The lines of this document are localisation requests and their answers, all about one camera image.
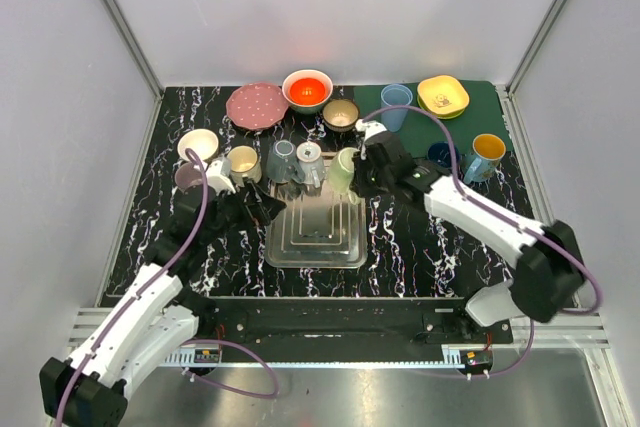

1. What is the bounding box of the cream mug black handle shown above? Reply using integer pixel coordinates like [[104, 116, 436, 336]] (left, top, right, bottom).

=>
[[227, 146, 262, 188]]

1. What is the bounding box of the light green mug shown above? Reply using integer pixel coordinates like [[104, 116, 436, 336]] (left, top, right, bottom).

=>
[[326, 147, 358, 194]]

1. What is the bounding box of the pink mug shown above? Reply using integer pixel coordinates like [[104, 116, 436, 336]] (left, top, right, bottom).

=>
[[174, 162, 203, 192]]

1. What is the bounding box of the dark blue mug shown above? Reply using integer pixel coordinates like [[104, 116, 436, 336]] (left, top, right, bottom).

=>
[[425, 142, 460, 170]]

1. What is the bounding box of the blue butterfly mug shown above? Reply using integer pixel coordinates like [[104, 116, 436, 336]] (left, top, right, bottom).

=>
[[461, 134, 507, 185]]

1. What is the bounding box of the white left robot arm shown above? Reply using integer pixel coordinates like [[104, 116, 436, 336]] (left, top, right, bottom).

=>
[[39, 162, 286, 426]]

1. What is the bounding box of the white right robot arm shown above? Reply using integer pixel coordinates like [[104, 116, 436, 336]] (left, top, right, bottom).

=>
[[351, 120, 585, 344]]

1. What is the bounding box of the slate blue faceted mug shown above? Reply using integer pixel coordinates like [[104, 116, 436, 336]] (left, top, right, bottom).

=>
[[266, 140, 305, 184]]

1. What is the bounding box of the light grey-blue mug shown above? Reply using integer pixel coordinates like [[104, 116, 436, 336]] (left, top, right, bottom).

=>
[[296, 141, 326, 188]]

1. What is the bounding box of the cream tan bowl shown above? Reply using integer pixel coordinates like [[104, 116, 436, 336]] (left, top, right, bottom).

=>
[[177, 128, 219, 163]]

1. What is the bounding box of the brown patterned bowl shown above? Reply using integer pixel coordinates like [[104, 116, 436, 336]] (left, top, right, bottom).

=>
[[322, 99, 360, 132]]

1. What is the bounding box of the metal tray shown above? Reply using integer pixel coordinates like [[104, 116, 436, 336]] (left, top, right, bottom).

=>
[[265, 182, 368, 269]]

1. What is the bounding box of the blue plastic cup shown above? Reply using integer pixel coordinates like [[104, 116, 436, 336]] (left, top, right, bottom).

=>
[[380, 84, 413, 132]]

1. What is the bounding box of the green square dish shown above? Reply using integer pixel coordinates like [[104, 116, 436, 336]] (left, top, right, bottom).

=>
[[418, 98, 466, 120]]

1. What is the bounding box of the pink dotted plate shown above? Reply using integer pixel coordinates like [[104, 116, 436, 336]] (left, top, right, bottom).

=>
[[226, 82, 289, 131]]

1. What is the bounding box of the yellow square dish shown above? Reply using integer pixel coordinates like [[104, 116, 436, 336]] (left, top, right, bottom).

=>
[[417, 75, 470, 114]]

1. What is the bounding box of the bowl with orange inside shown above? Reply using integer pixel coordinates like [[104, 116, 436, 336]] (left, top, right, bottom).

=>
[[282, 69, 334, 115]]

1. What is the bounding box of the green mat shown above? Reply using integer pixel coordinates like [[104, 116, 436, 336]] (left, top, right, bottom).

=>
[[354, 80, 513, 157]]

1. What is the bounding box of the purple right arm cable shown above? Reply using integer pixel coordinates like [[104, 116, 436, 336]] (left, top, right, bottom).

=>
[[357, 105, 604, 378]]

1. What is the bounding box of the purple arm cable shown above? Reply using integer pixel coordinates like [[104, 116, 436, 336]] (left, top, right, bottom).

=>
[[52, 148, 279, 423], [357, 105, 604, 378]]

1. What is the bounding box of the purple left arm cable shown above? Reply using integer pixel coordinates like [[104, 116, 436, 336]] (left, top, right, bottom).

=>
[[52, 148, 279, 423]]

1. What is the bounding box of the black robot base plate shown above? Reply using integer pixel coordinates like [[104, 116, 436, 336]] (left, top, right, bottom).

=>
[[193, 297, 513, 365]]

